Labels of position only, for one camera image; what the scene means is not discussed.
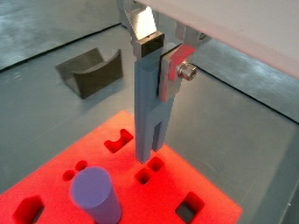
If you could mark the red foam shape board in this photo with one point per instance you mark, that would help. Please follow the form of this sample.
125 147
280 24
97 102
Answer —
160 192

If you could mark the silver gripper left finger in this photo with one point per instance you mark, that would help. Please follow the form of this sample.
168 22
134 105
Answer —
146 39

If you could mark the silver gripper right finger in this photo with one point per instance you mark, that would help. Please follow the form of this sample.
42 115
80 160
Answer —
176 67

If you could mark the purple cylinder peg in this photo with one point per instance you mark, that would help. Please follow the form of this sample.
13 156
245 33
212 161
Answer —
93 195

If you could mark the dark grey curved block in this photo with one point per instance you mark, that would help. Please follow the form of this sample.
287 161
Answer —
86 73

